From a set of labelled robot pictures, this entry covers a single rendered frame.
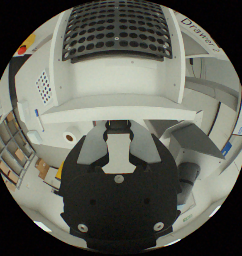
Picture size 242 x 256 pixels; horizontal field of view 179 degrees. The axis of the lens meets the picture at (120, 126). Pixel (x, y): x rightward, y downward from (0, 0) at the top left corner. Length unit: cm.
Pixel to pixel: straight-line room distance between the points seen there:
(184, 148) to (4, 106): 111
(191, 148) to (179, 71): 30
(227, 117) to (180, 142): 278
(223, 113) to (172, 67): 297
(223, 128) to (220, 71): 178
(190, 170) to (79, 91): 50
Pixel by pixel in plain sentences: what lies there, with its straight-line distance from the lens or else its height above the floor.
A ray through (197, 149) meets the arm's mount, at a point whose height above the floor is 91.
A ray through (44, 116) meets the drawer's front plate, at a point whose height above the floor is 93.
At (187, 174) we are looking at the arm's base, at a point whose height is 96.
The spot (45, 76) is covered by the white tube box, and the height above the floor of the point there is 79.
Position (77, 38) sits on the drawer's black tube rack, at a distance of 15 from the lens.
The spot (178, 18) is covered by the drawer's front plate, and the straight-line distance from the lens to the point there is 37.
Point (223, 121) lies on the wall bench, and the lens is 312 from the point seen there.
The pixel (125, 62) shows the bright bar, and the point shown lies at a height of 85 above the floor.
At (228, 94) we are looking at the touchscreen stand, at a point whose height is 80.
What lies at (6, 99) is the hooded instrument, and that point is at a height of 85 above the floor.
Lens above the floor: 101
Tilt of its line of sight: 57 degrees down
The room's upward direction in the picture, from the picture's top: 177 degrees clockwise
